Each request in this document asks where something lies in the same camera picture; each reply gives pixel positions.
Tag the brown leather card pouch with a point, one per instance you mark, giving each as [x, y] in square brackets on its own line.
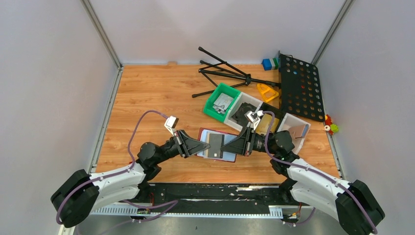
[298, 132]

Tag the white bin at end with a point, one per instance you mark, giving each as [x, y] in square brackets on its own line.
[288, 121]

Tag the grey metal parts in bin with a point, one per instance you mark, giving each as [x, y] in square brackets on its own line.
[222, 103]

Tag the white bin with black parts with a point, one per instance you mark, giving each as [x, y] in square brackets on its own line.
[243, 97]

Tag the black parts in bin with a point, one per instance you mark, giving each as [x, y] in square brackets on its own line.
[239, 115]

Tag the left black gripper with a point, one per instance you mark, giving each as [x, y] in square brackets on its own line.
[187, 146]

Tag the blue toy block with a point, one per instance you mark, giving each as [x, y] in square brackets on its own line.
[268, 64]

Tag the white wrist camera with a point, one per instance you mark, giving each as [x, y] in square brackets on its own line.
[171, 123]
[254, 118]

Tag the black folding tripod stand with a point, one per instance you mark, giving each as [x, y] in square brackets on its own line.
[227, 70]

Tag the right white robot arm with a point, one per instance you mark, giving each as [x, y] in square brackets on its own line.
[352, 204]

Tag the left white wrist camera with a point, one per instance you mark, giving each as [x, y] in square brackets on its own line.
[171, 123]

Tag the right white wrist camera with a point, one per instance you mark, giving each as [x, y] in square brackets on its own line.
[254, 118]

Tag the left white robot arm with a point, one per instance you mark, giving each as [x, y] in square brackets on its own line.
[83, 193]

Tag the black perforated metal panel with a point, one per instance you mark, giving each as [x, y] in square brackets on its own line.
[301, 92]

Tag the colourful small toy pile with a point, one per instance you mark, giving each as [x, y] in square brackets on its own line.
[329, 126]

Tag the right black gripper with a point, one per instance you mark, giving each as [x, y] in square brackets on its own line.
[242, 144]

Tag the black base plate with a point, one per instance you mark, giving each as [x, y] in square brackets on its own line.
[220, 198]

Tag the red leather card holder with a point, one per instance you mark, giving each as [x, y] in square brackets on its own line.
[204, 136]

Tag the grey card in holder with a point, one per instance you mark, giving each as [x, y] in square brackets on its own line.
[215, 141]

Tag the yellow plastic triangle piece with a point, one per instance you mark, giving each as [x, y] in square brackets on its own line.
[267, 93]

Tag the green toy block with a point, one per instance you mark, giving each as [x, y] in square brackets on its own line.
[276, 62]

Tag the green plastic bin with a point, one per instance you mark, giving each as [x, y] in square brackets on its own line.
[222, 88]

